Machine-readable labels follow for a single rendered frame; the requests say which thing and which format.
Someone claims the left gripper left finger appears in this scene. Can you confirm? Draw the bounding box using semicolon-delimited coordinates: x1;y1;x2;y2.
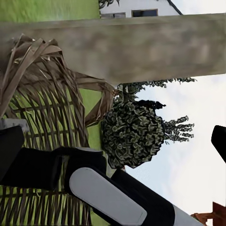
0;125;25;181

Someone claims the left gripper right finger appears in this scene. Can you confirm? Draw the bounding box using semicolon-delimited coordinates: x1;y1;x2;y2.
211;125;226;163

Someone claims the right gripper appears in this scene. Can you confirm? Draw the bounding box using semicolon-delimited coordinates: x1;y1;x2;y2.
0;147;38;189

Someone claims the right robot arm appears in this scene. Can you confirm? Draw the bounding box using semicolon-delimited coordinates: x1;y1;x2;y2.
0;118;205;226

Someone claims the wicker basket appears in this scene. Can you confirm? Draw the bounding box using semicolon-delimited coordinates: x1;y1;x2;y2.
0;34;116;226

